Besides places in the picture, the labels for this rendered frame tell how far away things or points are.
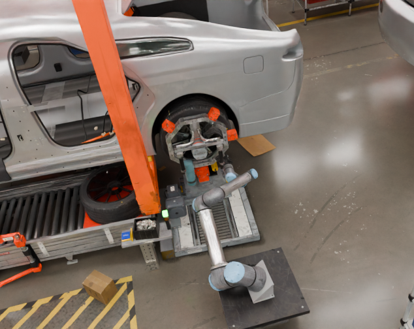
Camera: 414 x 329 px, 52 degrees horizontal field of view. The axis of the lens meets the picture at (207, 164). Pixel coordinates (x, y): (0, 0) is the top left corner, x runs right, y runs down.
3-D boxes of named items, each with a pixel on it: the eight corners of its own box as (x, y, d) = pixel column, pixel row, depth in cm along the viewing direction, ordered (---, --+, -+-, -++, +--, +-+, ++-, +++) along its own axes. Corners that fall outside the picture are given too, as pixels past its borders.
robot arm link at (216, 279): (226, 288, 310) (200, 192, 332) (210, 294, 321) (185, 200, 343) (240, 285, 321) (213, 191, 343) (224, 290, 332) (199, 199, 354)
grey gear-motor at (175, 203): (185, 198, 442) (179, 173, 419) (190, 228, 410) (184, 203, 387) (168, 201, 441) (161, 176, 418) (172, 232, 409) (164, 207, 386)
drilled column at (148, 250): (159, 260, 396) (149, 230, 368) (159, 269, 388) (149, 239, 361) (147, 262, 395) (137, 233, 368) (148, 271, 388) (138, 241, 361)
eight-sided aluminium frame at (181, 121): (228, 156, 405) (223, 109, 370) (230, 161, 400) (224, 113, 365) (172, 168, 403) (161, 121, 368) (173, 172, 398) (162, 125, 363)
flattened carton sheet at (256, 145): (251, 125, 535) (250, 123, 533) (276, 148, 496) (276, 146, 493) (230, 133, 527) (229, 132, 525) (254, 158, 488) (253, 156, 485)
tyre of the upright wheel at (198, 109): (217, 83, 382) (147, 107, 386) (222, 97, 364) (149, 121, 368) (234, 139, 425) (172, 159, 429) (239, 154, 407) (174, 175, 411)
